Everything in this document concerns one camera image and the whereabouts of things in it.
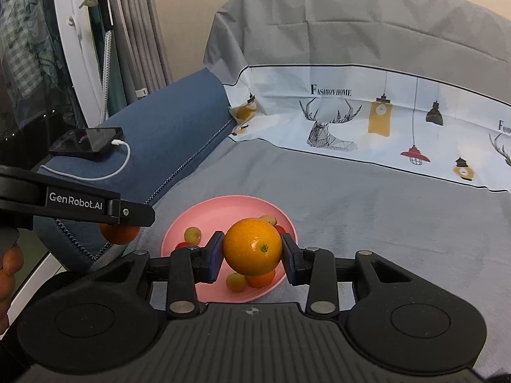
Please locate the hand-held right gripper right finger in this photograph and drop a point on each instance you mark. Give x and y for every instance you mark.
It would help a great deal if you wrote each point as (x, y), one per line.
(288, 257)

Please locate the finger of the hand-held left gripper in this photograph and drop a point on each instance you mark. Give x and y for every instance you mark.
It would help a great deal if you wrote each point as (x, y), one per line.
(137, 215)

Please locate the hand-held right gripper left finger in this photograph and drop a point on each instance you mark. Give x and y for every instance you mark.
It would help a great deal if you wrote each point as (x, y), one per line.
(217, 255)

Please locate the mandarin orange with stem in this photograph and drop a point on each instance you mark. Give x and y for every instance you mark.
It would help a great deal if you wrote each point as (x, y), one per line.
(119, 234)

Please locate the red cherry tomato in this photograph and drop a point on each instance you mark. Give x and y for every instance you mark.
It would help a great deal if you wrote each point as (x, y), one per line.
(280, 229)
(181, 245)

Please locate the yellow-green longan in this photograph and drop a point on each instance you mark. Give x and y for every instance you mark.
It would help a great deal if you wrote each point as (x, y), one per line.
(192, 234)
(268, 220)
(236, 282)

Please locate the small smooth orange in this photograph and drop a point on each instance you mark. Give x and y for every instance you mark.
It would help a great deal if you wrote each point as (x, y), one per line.
(252, 245)

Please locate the pink plate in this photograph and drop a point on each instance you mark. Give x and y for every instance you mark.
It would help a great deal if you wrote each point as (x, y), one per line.
(223, 215)

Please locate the person's left hand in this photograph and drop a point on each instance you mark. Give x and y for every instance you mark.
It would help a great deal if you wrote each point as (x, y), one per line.
(8, 275)

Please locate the black smartphone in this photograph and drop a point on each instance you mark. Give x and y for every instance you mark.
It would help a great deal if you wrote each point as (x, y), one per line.
(86, 143)

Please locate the blue sofa armrest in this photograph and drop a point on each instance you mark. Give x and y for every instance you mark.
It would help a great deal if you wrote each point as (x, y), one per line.
(171, 127)

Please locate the white curtain clip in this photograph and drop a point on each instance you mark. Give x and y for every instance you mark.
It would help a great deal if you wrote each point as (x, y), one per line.
(141, 92)

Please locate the teal curtain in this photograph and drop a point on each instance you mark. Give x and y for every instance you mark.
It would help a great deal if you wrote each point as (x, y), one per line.
(115, 79)

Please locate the hanging clothes behind glass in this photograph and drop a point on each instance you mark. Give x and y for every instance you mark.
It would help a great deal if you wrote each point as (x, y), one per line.
(20, 48)

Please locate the grey printed sofa cover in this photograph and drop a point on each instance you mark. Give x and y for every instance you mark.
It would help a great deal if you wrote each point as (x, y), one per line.
(339, 28)

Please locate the white door frame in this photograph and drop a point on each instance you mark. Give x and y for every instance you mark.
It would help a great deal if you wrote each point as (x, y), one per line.
(76, 56)

